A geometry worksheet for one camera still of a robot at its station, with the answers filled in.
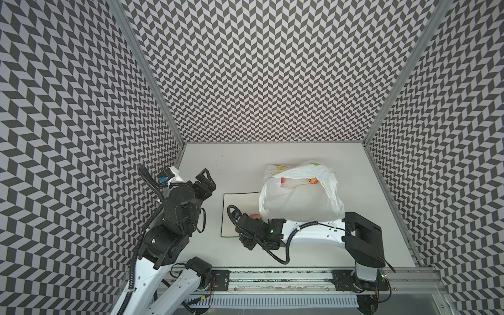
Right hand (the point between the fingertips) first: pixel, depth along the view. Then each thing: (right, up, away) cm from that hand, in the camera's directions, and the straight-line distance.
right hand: (246, 236), depth 80 cm
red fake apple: (+27, +23, -3) cm, 36 cm away
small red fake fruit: (+17, +22, +14) cm, 31 cm away
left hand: (-13, +26, -15) cm, 33 cm away
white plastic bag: (+28, +16, +14) cm, 35 cm away
